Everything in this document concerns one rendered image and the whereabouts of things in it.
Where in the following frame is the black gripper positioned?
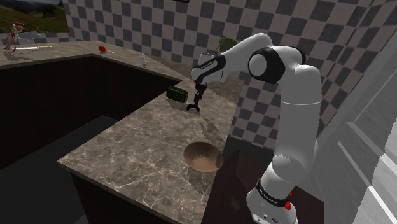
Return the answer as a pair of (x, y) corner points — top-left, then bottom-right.
(186, 82), (208, 113)

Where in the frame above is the dark green box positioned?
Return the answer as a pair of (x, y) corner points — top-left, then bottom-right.
(165, 85), (189, 104)

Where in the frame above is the brown wooden bowl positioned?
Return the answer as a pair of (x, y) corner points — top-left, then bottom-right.
(183, 141), (225, 173)

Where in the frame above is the green potted plant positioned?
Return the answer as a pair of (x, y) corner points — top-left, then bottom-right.
(216, 34), (239, 54)

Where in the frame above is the red round thing with stick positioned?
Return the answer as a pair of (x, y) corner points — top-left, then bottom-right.
(97, 45), (116, 55)

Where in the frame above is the grey panelled door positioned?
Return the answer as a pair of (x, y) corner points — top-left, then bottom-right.
(316, 29), (397, 224)

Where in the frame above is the window with landscape view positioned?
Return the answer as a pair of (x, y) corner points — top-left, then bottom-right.
(0, 0), (69, 34)

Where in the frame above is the doll figure with red hat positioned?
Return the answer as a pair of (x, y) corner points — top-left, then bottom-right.
(3, 22), (26, 52)

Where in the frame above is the knife with yellow handle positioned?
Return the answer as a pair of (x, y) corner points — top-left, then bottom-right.
(14, 45), (53, 51)

